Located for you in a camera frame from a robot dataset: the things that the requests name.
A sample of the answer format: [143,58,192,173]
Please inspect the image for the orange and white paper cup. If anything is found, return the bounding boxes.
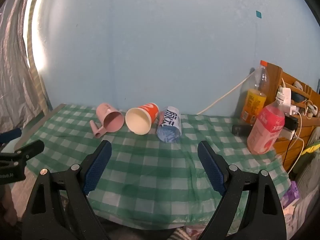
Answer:
[125,102,160,135]

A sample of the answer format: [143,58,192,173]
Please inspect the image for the orange juice bottle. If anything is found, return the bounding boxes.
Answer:
[240,60,270,126]

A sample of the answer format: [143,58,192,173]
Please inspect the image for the blue and white printed cup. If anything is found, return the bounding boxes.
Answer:
[156,106,182,143]

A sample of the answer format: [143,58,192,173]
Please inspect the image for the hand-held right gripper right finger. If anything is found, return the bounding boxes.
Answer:
[197,140,287,240]

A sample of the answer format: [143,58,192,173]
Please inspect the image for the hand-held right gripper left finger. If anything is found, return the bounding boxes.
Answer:
[21,140,112,240]

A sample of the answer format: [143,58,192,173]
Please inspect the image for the pink cup with handle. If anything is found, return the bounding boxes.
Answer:
[89,102,125,138]

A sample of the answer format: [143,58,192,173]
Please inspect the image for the wooden headboard shelf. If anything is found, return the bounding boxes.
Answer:
[267,64,320,173]

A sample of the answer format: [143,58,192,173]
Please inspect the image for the person's left forearm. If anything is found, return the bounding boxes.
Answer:
[0,187,18,225]

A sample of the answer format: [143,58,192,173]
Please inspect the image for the small black device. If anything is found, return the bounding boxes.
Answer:
[231,124,253,137]

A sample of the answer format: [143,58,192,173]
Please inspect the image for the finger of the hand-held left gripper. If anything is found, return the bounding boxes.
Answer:
[0,128,22,144]
[0,140,45,167]

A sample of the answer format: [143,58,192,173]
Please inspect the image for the grey curtain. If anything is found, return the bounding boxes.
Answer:
[0,0,52,133]

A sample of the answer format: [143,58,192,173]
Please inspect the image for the green checked tablecloth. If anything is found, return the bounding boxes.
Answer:
[15,104,292,230]

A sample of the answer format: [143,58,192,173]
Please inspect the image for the pink drink bottle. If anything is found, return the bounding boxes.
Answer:
[247,92,286,155]

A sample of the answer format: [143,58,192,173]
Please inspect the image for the black plug adapter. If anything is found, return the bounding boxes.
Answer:
[285,115,299,131]

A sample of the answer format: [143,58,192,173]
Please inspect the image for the white charging cable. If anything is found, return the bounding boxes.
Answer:
[287,110,305,173]

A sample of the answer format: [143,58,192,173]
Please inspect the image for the yellow green cloth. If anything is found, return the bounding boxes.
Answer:
[301,140,320,156]

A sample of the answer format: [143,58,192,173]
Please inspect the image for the white plug adapter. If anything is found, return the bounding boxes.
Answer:
[278,86,293,106]

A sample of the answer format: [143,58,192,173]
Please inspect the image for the white power strip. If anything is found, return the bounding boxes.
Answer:
[280,127,296,141]

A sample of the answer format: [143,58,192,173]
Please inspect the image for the white wall cable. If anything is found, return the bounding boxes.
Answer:
[196,73,255,115]

